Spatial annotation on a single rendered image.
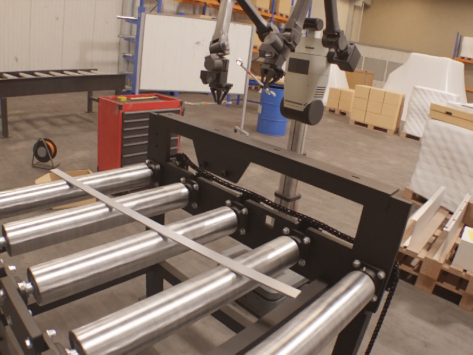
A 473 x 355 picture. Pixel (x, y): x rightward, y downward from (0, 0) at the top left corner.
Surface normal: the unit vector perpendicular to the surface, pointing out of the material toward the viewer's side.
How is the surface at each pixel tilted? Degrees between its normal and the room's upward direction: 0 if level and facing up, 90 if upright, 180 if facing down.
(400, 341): 0
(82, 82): 90
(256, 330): 0
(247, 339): 0
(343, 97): 90
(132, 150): 90
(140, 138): 90
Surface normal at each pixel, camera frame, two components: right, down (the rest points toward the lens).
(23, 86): 0.77, 0.29
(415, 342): 0.12, -0.94
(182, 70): 0.40, 0.34
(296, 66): -0.70, 0.15
